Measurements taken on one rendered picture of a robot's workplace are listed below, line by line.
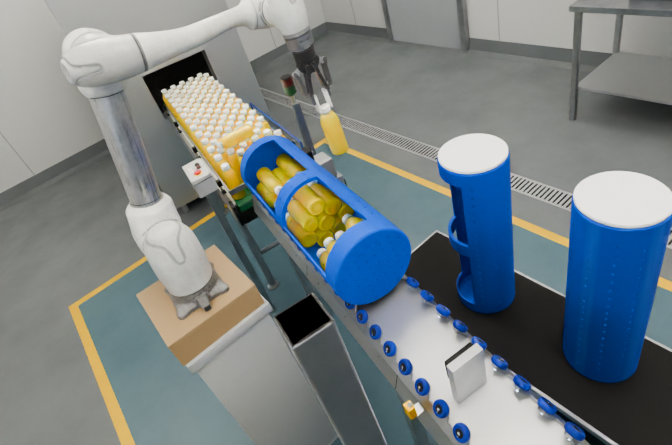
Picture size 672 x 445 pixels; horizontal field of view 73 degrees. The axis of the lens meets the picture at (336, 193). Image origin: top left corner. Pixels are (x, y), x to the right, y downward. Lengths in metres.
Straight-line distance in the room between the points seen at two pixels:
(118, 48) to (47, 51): 4.64
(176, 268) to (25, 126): 4.70
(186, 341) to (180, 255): 0.27
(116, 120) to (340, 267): 0.79
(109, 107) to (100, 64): 0.22
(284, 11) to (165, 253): 0.80
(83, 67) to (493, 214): 1.54
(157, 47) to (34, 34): 4.61
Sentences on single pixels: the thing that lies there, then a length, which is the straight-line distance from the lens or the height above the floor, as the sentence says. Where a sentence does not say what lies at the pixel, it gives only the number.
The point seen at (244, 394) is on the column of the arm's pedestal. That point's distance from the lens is 1.82.
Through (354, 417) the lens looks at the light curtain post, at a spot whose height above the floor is 1.50.
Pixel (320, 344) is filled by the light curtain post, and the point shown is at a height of 1.68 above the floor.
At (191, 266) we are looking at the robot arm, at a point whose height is 1.25.
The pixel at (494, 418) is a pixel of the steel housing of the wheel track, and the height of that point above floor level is 0.93.
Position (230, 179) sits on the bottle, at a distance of 2.26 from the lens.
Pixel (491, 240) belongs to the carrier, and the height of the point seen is 0.66.
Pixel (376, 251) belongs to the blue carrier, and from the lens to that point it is 1.40.
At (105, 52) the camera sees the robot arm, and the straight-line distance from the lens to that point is 1.29.
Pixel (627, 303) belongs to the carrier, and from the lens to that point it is 1.89.
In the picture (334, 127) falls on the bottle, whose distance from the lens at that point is 1.64.
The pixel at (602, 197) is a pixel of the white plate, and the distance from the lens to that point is 1.71.
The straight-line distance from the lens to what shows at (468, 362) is 1.23.
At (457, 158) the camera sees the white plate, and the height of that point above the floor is 1.04.
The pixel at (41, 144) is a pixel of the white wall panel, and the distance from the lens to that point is 6.10.
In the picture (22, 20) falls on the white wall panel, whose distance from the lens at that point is 5.89.
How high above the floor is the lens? 2.13
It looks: 36 degrees down
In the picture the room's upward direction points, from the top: 18 degrees counter-clockwise
